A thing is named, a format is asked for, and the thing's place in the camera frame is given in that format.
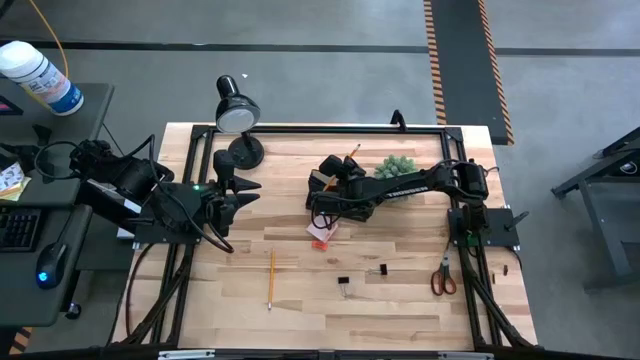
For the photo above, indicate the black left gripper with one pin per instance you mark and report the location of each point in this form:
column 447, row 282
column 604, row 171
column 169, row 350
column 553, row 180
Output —
column 220, row 200

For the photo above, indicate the black mesh desk organizer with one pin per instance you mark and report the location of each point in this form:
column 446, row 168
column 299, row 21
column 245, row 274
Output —
column 316, row 178

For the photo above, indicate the green plant in patterned pot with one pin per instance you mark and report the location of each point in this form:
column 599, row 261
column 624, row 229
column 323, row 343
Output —
column 395, row 165

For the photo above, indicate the black computer mouse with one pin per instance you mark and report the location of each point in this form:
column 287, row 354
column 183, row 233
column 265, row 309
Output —
column 50, row 262

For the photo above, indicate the dark tablet pink edge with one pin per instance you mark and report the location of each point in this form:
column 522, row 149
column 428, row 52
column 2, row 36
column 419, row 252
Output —
column 10, row 106

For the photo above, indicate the yellow sticky notes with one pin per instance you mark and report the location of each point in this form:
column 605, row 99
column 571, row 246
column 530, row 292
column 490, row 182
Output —
column 17, row 192

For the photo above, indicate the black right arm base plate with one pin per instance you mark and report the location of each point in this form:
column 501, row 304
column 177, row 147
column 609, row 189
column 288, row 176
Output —
column 495, row 225

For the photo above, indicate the black hazard striped floor mat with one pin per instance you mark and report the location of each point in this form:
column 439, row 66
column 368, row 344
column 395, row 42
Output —
column 465, row 75

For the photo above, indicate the black binder clip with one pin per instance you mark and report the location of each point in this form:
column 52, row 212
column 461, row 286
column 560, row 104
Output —
column 343, row 280
column 383, row 269

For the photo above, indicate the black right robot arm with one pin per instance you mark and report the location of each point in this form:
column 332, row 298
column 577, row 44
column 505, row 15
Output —
column 415, row 190

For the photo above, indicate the black keyboard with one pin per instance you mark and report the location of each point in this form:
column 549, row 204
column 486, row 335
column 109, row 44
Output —
column 20, row 230

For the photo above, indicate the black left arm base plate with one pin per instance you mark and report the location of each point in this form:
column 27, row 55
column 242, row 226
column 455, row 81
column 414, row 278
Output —
column 165, row 237

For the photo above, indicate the white printed card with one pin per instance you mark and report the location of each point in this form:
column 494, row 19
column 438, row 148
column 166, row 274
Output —
column 10, row 175

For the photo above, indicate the pink sticky note pad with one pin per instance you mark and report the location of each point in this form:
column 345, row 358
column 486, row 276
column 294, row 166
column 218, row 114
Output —
column 322, row 234

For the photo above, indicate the white wipes canister blue label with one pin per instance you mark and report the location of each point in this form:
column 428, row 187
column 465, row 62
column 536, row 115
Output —
column 40, row 75

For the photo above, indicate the black frame bracket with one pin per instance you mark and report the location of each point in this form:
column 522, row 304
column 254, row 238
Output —
column 398, row 120

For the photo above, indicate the dark grey side desk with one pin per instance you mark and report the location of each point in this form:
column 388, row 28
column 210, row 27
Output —
column 75, row 115

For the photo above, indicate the dark grey cart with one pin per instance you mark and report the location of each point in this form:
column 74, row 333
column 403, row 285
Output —
column 600, row 215

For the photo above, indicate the orange wooden pencil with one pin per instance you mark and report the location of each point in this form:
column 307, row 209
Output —
column 272, row 280
column 355, row 150

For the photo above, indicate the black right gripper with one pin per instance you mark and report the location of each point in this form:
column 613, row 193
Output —
column 357, row 195

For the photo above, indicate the black desk lamp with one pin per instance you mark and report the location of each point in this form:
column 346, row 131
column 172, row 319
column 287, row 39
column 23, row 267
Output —
column 237, row 117

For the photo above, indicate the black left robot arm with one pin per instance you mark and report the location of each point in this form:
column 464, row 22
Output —
column 125, row 175

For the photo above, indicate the orange eraser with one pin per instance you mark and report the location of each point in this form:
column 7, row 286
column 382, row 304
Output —
column 320, row 245

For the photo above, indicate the black table frame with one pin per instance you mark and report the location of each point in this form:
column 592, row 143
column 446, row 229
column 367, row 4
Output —
column 325, row 129

